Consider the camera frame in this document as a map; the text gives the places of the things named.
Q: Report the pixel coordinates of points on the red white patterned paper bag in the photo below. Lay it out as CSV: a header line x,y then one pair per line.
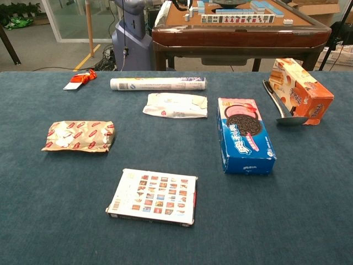
x,y
80,136

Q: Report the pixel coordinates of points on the wooden pole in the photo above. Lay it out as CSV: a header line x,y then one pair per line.
x,y
89,30

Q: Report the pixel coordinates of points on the white flat box picture grid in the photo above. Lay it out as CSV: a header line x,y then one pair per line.
x,y
154,197

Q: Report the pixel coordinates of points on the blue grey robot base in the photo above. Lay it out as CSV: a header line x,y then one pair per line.
x,y
133,41

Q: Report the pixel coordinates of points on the green potted plants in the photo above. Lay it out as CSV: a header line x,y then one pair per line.
x,y
16,11

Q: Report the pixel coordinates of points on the cardboard box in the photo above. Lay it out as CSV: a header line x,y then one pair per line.
x,y
317,9

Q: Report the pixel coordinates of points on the metal spoon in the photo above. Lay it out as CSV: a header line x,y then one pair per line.
x,y
292,121

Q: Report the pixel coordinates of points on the white rolled tube package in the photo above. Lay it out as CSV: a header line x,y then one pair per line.
x,y
157,84

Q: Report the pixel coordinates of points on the green bag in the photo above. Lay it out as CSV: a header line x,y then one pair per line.
x,y
18,23

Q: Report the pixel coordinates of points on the black tripod stand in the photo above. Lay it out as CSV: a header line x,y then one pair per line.
x,y
335,36

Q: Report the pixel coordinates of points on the brown mahjong table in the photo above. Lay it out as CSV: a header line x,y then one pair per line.
x,y
237,37

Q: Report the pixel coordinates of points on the single white mahjong tile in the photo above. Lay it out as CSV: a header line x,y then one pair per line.
x,y
287,21

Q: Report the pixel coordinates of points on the face-up mahjong tile row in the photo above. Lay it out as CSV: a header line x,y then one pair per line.
x,y
237,19

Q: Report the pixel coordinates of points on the blue Oreo cookie box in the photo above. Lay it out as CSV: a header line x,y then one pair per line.
x,y
244,138

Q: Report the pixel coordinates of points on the blue-backed mahjong tile row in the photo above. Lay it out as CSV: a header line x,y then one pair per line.
x,y
234,11

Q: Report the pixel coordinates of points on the orange biscuit box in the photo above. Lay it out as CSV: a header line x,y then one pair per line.
x,y
306,96

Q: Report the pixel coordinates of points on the blue table cloth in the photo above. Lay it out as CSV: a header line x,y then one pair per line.
x,y
55,207

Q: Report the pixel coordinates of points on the red orange snack wrapper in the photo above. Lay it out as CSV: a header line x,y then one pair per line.
x,y
80,79

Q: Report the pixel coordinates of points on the white plastic crate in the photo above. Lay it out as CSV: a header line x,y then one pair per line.
x,y
344,56

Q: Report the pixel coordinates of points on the dark table leg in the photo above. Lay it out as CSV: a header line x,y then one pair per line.
x,y
9,47

